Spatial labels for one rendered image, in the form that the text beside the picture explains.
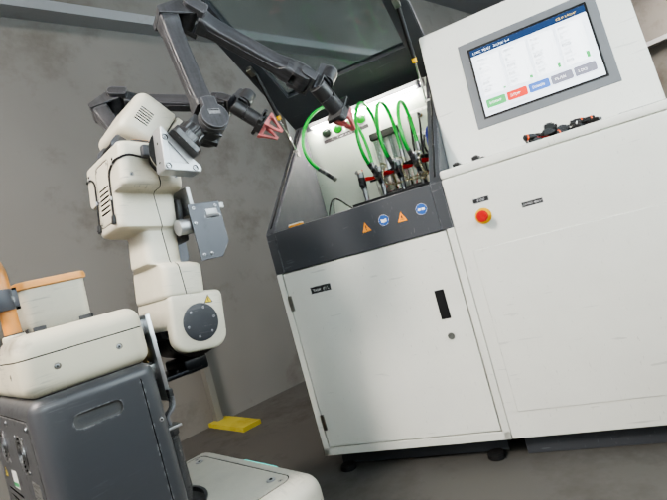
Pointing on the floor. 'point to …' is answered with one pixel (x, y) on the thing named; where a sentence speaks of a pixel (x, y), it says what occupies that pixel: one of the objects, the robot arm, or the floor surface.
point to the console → (565, 243)
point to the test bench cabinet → (418, 447)
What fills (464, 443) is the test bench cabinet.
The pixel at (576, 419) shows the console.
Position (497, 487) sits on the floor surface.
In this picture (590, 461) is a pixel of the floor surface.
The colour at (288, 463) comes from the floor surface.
